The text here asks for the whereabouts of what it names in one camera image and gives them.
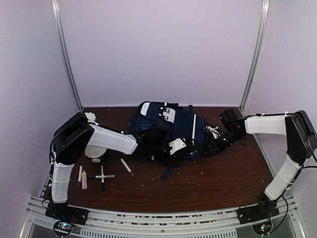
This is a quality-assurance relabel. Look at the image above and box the aluminium corner post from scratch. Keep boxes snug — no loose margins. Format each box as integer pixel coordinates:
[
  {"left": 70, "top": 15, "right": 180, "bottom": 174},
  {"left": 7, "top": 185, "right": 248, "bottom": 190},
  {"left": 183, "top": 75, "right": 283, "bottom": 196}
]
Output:
[
  {"left": 52, "top": 0, "right": 83, "bottom": 111},
  {"left": 239, "top": 0, "right": 271, "bottom": 114}
]

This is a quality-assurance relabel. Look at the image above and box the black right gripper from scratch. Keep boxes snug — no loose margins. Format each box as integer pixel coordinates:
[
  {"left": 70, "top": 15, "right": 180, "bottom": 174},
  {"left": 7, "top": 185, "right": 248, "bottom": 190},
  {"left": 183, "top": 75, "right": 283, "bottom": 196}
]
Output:
[{"left": 202, "top": 129, "right": 243, "bottom": 156}]

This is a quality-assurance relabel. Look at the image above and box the white marker red cap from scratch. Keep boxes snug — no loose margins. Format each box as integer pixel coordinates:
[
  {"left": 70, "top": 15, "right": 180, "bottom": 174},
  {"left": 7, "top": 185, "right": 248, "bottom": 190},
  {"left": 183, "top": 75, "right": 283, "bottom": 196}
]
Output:
[{"left": 120, "top": 158, "right": 135, "bottom": 178}]

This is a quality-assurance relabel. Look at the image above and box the aluminium left corner post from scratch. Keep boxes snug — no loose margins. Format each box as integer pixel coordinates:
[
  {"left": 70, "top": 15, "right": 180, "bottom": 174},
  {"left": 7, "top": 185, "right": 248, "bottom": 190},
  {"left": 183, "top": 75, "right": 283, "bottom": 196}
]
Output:
[{"left": 52, "top": 0, "right": 83, "bottom": 111}]

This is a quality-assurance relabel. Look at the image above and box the white scalloped ceramic dish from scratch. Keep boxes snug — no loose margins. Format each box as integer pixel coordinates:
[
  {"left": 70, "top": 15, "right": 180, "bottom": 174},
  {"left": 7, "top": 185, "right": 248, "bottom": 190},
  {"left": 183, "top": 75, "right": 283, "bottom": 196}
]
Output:
[{"left": 84, "top": 112, "right": 97, "bottom": 122}]

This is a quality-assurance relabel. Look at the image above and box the navy blue student backpack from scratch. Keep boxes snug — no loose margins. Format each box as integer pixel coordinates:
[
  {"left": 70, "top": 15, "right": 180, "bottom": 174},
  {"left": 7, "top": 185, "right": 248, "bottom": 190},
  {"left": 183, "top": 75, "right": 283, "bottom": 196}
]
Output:
[{"left": 128, "top": 101, "right": 215, "bottom": 181}]

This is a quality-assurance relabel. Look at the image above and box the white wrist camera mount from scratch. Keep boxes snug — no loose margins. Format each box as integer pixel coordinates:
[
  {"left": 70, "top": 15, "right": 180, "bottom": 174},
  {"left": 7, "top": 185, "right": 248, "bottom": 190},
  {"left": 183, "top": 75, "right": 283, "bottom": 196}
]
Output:
[
  {"left": 168, "top": 138, "right": 186, "bottom": 155},
  {"left": 205, "top": 125, "right": 220, "bottom": 139}
]

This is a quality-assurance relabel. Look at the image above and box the black white marker vertical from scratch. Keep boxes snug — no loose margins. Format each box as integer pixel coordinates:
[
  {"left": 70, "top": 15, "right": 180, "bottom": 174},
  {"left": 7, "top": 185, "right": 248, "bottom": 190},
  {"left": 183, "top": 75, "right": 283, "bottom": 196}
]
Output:
[{"left": 101, "top": 165, "right": 105, "bottom": 192}]

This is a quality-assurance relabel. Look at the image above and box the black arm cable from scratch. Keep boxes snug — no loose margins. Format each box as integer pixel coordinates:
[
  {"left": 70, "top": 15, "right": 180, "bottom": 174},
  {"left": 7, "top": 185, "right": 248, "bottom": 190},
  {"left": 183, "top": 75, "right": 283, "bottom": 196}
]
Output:
[
  {"left": 227, "top": 138, "right": 317, "bottom": 229},
  {"left": 49, "top": 121, "right": 149, "bottom": 164}
]

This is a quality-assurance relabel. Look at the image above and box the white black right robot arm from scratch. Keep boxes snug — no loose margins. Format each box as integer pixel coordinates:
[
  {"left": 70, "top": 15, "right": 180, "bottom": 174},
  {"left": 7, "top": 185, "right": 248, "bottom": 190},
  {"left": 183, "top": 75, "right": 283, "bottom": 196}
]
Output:
[{"left": 202, "top": 110, "right": 317, "bottom": 223}]

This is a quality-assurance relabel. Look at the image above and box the pink white correction stick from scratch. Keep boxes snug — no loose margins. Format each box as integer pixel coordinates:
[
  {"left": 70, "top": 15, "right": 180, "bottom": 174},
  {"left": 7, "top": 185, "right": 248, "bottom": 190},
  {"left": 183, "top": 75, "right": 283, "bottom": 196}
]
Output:
[{"left": 81, "top": 170, "right": 88, "bottom": 190}]

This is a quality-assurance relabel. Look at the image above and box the white bowl teal outside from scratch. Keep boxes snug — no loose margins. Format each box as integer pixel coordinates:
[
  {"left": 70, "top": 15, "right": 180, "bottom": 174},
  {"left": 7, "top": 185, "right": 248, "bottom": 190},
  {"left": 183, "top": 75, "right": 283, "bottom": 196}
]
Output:
[{"left": 85, "top": 146, "right": 107, "bottom": 164}]

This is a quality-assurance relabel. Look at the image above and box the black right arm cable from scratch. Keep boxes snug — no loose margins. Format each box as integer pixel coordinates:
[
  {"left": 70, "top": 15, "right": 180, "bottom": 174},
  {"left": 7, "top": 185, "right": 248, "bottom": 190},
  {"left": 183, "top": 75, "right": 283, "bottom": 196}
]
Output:
[{"left": 227, "top": 138, "right": 317, "bottom": 229}]

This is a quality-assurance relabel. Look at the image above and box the aluminium right corner post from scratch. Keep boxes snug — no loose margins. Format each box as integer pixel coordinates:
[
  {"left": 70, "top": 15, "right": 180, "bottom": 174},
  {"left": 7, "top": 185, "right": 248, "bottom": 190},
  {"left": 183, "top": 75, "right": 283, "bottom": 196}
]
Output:
[{"left": 239, "top": 0, "right": 271, "bottom": 114}]

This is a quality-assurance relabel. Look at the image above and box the blue white marker horizontal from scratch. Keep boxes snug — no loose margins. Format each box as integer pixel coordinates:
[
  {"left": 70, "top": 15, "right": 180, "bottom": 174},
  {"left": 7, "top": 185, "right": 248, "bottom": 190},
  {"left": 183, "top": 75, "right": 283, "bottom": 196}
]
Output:
[{"left": 87, "top": 175, "right": 116, "bottom": 179}]

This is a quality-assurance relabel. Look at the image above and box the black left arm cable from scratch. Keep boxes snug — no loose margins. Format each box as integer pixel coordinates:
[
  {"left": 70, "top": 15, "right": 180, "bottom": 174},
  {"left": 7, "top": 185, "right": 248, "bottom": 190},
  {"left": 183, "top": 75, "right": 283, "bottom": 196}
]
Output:
[{"left": 49, "top": 121, "right": 149, "bottom": 164}]

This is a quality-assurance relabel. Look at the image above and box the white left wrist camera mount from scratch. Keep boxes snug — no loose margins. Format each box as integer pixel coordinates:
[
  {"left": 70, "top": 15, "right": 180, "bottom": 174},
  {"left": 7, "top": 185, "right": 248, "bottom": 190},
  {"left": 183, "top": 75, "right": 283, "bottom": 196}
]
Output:
[{"left": 168, "top": 138, "right": 186, "bottom": 155}]

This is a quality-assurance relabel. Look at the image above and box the white marker blue cap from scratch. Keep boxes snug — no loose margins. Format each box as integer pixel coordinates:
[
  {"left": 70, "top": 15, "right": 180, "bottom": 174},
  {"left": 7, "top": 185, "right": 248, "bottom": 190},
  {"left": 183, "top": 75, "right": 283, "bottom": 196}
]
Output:
[{"left": 77, "top": 165, "right": 83, "bottom": 188}]

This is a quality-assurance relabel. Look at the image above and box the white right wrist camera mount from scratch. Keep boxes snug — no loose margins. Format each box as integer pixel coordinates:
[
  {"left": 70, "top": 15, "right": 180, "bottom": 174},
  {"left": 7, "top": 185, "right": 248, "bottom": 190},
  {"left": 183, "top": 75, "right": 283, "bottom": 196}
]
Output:
[{"left": 205, "top": 125, "right": 220, "bottom": 139}]

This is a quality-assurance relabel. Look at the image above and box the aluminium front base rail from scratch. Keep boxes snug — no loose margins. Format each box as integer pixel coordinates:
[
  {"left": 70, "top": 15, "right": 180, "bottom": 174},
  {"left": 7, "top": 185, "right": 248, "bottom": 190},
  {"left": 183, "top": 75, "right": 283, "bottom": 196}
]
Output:
[{"left": 19, "top": 194, "right": 307, "bottom": 238}]

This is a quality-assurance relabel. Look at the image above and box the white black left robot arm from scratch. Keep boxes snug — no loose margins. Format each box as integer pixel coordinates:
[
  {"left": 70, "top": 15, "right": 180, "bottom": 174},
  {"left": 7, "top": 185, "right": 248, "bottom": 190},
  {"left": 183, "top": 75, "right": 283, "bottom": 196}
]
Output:
[{"left": 45, "top": 113, "right": 186, "bottom": 225}]

